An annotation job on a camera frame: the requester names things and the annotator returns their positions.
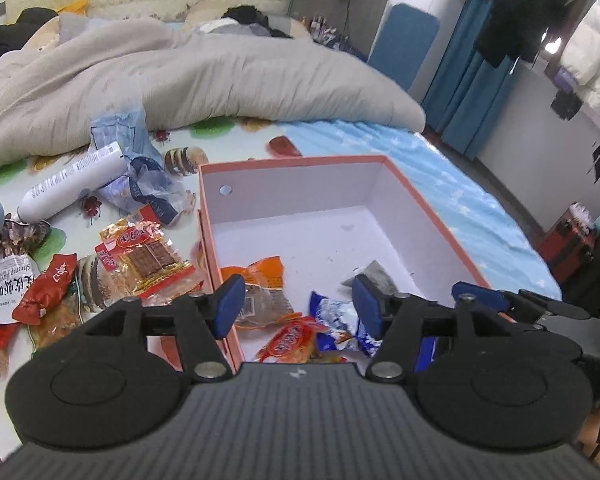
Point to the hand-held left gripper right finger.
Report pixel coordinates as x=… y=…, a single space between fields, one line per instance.
x=367 y=310

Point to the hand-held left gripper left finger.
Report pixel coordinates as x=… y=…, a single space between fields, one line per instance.
x=230 y=305

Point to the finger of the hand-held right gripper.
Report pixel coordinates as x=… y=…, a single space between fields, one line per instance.
x=480 y=294

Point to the blue white snack packet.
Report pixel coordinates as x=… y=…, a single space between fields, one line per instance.
x=337 y=320

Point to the grey snack packet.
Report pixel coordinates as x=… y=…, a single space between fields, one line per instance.
x=377 y=275

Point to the orange clear snack packet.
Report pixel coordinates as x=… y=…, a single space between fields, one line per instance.
x=265 y=272

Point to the red label clear snack packet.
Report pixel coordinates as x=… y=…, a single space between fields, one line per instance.
x=152 y=262

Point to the orange cardboard box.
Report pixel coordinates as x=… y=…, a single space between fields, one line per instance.
x=305 y=230

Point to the orange red logo snack packet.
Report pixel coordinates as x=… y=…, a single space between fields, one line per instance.
x=130 y=232

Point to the dark red snack packet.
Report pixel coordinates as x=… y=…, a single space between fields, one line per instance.
x=45 y=285

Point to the white snack pouch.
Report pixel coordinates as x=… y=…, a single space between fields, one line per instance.
x=5 y=285

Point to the red suitcase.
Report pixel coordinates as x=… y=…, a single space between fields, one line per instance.
x=570 y=250

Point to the light blue star blanket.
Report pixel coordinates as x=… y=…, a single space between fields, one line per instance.
x=430 y=170

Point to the crumpled navy white wrapper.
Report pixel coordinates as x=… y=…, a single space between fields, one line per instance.
x=150 y=185

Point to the fruit print mat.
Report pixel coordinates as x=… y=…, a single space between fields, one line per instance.
x=240 y=145

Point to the blue curtain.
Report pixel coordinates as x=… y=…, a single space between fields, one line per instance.
x=460 y=90

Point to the white tube bottle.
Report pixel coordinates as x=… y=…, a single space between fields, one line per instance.
x=65 y=182

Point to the light blue plastic bag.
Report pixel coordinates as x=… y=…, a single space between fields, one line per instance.
x=120 y=130

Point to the small black garment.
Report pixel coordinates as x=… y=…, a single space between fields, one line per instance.
x=567 y=105

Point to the grey duvet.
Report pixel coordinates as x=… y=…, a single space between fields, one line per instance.
x=205 y=75

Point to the white puffer jacket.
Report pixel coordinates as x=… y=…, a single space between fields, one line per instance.
x=595 y=50

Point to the grey white garment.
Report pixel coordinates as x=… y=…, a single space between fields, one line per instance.
x=220 y=27

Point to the group of small bottles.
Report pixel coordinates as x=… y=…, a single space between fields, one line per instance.
x=322 y=27

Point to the black coat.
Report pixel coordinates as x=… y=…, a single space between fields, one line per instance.
x=525 y=5

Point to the beige patterned pillow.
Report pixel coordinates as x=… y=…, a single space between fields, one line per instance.
x=205 y=12

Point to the peach pillow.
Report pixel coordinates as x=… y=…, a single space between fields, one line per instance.
x=50 y=35

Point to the yellow cloth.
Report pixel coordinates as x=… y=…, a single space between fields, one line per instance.
x=75 y=7

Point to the black clothes pile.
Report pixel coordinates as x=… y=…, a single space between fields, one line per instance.
x=0 y=40

